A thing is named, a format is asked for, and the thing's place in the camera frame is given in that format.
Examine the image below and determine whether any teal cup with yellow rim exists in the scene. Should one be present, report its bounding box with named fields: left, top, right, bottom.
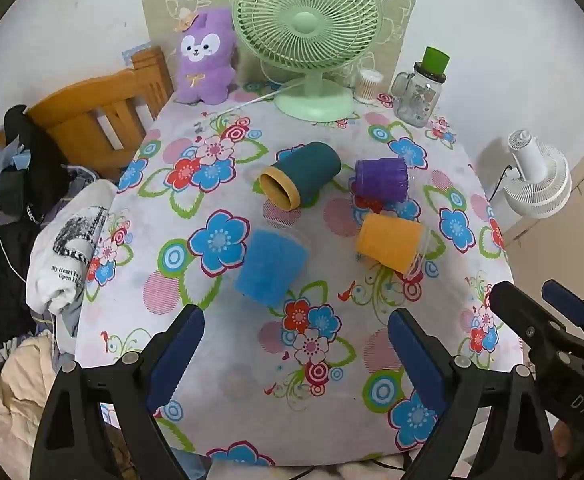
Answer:
left=259, top=141, right=343, bottom=210

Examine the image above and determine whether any white printed shirt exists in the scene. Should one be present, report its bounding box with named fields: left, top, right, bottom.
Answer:
left=25, top=179, right=121, bottom=358

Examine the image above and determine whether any purple cup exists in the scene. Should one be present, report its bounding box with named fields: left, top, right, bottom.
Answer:
left=351, top=156, right=411, bottom=207

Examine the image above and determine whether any white fan cable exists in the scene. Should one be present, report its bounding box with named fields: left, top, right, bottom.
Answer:
left=211, top=79, right=305, bottom=117

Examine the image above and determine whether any white fan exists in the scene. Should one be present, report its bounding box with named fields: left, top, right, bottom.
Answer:
left=502, top=129, right=572, bottom=220

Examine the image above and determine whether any black clothing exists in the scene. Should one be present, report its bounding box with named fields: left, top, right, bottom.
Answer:
left=0, top=105, right=72, bottom=346

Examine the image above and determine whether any clear cotton swab container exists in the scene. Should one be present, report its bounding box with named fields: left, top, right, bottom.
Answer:
left=353, top=66, right=385, bottom=106

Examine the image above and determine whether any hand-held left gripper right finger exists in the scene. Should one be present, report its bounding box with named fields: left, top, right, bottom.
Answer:
left=388, top=307, right=557, bottom=480

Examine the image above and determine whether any floral tablecloth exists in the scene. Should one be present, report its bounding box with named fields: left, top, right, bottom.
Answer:
left=74, top=85, right=521, bottom=473

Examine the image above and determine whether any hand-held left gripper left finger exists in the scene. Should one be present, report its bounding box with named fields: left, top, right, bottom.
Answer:
left=29, top=304, right=205, bottom=480

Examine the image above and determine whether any person's right hand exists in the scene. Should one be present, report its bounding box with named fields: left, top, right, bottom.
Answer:
left=552, top=417, right=584, bottom=480

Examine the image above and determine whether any wooden chair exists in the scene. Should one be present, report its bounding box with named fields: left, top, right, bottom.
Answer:
left=0, top=46, right=175, bottom=182

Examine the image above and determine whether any black fan cable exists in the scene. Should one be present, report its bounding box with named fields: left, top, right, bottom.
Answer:
left=486, top=162, right=516, bottom=202

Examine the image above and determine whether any blue cup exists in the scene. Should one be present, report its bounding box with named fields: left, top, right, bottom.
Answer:
left=234, top=227, right=313, bottom=309

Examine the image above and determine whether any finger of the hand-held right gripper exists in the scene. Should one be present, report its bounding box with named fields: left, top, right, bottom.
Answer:
left=489, top=280, right=568, bottom=343
left=542, top=280, right=584, bottom=331

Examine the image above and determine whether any cream cloth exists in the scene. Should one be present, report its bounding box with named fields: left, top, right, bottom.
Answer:
left=0, top=332, right=75, bottom=468

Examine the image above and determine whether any green desk fan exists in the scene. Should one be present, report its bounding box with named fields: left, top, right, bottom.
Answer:
left=232, top=0, right=385, bottom=123

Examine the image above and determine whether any glass jar mug green lid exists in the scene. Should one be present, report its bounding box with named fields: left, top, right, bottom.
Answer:
left=390, top=46, right=450, bottom=129

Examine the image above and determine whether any purple plush toy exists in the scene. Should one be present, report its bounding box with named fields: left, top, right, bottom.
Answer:
left=174, top=8, right=238, bottom=106

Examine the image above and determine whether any orange cup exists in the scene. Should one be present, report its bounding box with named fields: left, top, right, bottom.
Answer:
left=356, top=212, right=430, bottom=282

